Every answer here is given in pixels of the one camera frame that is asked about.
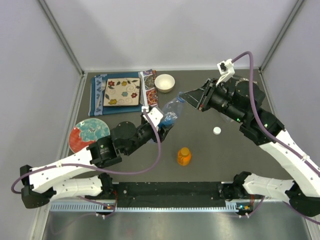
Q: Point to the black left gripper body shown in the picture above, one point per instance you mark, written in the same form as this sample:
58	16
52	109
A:
162	132

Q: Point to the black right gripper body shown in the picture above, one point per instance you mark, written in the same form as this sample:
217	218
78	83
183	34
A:
213	97

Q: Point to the blue label water bottle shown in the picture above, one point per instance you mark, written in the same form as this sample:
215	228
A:
172	111

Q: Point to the large clear plastic bottle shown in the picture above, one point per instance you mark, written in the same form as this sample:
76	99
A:
226	118

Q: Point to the white bottle cap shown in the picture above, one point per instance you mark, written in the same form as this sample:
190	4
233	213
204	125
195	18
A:
217	130

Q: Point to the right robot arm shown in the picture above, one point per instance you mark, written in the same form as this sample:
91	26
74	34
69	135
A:
241	100

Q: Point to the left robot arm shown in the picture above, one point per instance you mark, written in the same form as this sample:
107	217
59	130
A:
84	173

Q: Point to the orange juice bottle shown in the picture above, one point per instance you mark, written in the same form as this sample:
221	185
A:
184	156

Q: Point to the dark floral square plate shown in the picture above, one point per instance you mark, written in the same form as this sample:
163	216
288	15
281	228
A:
238	79

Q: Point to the cream ceramic bowl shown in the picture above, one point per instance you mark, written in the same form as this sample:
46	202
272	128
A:
164	83

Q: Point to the blue patterned placemat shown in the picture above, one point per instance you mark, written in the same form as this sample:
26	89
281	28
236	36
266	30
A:
148	97

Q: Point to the cream floral square plate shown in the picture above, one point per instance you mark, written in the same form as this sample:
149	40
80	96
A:
121	92

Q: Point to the red teal round plate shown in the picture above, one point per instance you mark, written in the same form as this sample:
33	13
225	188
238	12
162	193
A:
86	132

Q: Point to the silver fork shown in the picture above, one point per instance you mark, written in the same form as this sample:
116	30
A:
102	89

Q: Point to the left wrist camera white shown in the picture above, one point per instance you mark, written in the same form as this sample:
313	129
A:
152	115

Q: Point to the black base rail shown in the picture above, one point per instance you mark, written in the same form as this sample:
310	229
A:
172	194

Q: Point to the grey cable duct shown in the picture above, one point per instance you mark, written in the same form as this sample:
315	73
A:
230	207

